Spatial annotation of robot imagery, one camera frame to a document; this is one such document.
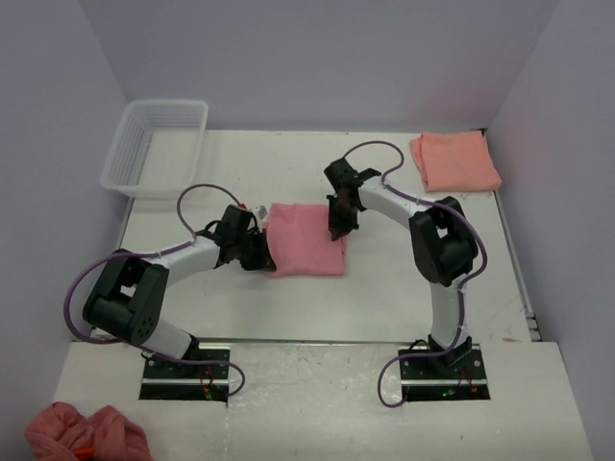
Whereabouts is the pink t shirt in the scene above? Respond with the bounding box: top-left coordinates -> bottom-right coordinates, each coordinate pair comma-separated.
264,203 -> 346,278

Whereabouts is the crumpled salmon shirt pile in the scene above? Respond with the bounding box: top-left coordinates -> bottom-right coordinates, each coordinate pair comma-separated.
24,401 -> 153,460

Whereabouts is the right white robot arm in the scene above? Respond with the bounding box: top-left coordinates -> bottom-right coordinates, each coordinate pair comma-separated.
324,158 -> 479,377

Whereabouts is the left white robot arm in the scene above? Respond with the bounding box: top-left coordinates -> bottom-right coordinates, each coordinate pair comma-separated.
83,205 -> 276,377

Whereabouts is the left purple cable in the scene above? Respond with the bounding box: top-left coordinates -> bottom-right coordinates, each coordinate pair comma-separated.
62,184 -> 254,398

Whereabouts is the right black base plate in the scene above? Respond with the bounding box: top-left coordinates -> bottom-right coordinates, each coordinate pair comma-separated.
399,345 -> 491,402

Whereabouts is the white plastic basket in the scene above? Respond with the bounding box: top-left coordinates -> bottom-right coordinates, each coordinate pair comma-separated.
100,99 -> 209,200

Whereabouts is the folded salmon t shirt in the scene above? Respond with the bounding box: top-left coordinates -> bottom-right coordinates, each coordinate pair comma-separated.
409,131 -> 502,193

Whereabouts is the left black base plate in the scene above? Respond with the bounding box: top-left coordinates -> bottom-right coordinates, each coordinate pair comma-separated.
138,344 -> 231,402

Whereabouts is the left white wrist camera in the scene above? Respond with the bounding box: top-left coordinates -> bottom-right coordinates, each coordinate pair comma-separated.
251,205 -> 268,226

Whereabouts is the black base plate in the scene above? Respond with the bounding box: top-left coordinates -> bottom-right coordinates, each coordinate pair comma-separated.
399,345 -> 491,402
138,344 -> 231,402

